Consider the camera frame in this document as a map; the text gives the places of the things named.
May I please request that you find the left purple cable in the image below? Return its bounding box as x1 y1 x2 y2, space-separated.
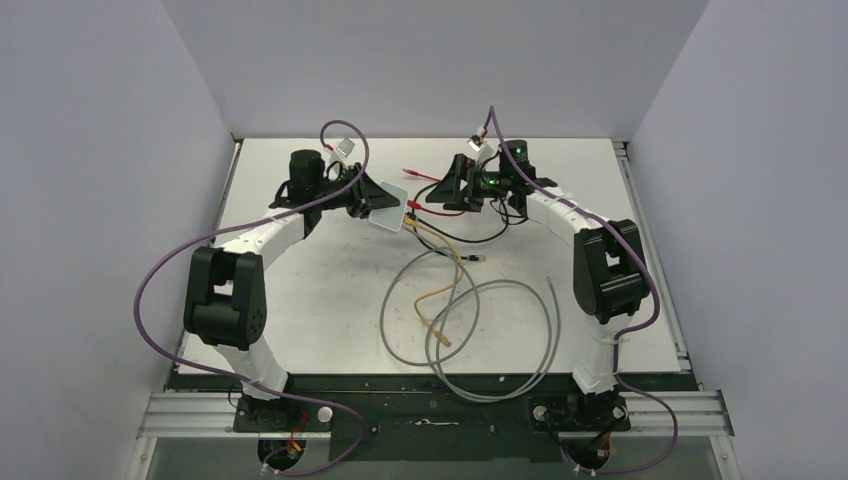
134 119 371 478

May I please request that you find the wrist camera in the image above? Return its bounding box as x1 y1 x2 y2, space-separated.
468 126 497 162
330 138 355 162

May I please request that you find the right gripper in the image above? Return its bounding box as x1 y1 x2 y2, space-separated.
425 154 510 213

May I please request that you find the aluminium rail frame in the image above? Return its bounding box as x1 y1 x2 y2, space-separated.
125 139 743 480

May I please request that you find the white network switch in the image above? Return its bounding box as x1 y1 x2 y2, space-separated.
368 181 409 234

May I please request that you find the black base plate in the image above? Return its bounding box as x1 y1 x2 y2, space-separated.
142 377 697 471

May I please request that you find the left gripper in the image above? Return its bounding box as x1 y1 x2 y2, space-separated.
312 163 398 218

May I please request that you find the red ethernet cable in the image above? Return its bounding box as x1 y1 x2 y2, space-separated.
402 166 466 219

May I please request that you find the black ethernet cable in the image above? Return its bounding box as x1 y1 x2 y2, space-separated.
405 198 531 263

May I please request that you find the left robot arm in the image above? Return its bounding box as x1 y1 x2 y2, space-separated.
184 149 409 431

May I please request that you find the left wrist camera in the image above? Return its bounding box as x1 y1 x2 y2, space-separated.
330 138 355 162

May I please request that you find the grey ethernet cable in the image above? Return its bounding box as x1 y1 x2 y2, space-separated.
379 225 563 404

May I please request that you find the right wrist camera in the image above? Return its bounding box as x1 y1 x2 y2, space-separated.
468 126 497 162

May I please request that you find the yellow ethernet cable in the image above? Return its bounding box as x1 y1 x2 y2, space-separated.
404 217 466 348

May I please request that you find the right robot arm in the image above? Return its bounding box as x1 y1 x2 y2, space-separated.
425 136 650 428

